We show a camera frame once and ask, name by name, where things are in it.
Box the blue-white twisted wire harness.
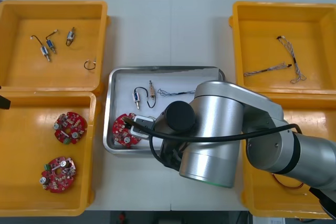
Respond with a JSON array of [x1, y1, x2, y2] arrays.
[[156, 89, 197, 97], [276, 35, 307, 84], [243, 62, 292, 77]]

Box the yellow-orange plastic bin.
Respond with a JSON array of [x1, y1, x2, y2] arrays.
[[240, 100, 336, 219], [228, 1, 336, 96], [0, 91, 102, 217], [0, 0, 110, 96]]

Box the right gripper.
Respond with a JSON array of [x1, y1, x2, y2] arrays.
[[160, 140, 184, 169]]

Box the white sheet liner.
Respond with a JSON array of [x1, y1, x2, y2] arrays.
[[113, 70, 220, 147]]

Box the red-black twisted wire harness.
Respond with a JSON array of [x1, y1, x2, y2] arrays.
[[271, 173, 305, 190]]

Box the steel tray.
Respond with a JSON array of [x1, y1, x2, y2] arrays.
[[103, 66, 226, 155]]

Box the round red circuit board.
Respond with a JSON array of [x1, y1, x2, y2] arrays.
[[39, 156, 77, 194], [112, 113, 144, 148], [53, 112, 88, 146]]

